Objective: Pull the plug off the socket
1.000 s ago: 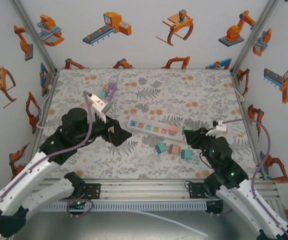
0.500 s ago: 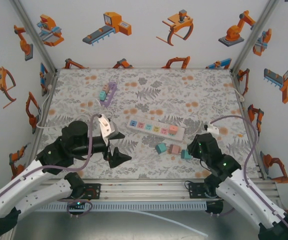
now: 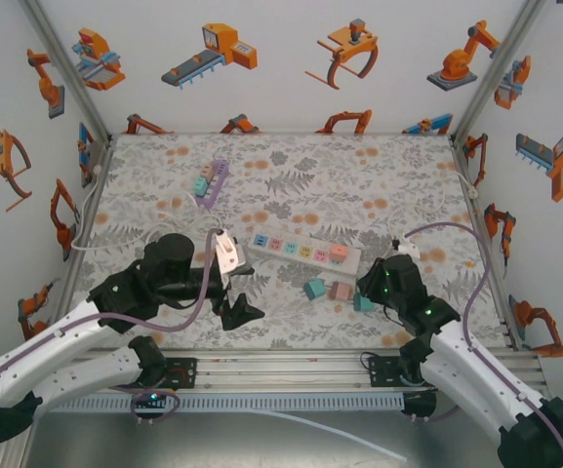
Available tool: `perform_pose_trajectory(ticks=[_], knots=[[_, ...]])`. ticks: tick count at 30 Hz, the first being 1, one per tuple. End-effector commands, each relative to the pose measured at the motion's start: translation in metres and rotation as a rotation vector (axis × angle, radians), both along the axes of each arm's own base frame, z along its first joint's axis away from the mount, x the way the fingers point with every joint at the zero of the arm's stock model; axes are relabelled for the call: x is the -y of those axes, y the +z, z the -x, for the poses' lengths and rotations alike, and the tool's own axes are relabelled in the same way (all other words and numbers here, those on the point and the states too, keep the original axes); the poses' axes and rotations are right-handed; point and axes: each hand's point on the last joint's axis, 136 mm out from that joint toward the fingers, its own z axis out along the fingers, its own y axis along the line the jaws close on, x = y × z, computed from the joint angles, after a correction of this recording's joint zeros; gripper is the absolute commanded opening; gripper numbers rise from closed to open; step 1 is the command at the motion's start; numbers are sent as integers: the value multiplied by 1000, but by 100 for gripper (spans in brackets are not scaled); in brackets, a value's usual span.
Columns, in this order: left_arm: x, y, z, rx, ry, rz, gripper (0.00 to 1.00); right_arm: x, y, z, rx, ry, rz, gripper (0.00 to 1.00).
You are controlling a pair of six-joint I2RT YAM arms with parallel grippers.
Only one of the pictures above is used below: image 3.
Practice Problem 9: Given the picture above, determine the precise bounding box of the dusty pink brown cube plug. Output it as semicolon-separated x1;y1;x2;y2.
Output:
327;281;353;302

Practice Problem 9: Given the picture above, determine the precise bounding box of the purple power strip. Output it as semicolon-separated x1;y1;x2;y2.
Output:
193;158;231;209

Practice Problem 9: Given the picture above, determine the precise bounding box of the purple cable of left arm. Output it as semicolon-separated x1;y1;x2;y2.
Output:
0;227;226;428

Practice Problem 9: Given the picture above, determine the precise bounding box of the grey wall outlet box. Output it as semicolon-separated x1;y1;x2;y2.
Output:
81;140;112;189

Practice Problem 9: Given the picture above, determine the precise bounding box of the white cable of purple strip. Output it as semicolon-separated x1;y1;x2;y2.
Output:
70;164;223;253

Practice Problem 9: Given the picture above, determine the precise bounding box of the white power strip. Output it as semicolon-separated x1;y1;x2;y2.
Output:
246;231;363;275

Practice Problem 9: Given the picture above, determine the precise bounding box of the aluminium frame post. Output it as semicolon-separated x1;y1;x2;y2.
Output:
449;0;550;140
17;0;114;142

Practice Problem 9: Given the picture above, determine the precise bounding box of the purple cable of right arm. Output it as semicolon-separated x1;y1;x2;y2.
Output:
402;221;563;468

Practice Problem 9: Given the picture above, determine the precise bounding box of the floral table mat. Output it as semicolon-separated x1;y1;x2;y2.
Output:
68;132;519;351

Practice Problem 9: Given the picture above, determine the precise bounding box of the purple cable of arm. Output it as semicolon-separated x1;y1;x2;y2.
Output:
402;221;563;468
0;227;226;428

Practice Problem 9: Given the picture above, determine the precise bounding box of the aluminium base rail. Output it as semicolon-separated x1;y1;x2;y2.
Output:
73;346;553;394

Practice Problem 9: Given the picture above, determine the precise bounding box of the white slotted cable duct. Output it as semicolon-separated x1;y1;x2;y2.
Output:
49;392;405;414

